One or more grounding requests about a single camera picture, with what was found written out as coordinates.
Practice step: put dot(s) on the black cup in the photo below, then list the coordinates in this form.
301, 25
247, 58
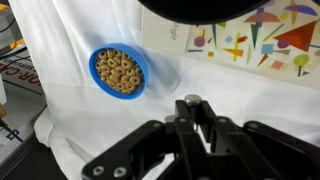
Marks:
200, 11

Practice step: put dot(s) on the white cloth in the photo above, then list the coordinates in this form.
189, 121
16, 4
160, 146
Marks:
83, 110

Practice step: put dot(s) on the black book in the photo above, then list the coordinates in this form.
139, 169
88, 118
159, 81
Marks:
266, 50

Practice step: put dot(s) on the blue bowl of cereal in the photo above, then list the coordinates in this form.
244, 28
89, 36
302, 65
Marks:
118, 71

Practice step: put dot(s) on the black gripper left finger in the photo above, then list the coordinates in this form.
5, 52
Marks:
150, 150

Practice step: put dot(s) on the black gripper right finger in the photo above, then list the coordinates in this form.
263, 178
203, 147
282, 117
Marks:
266, 153

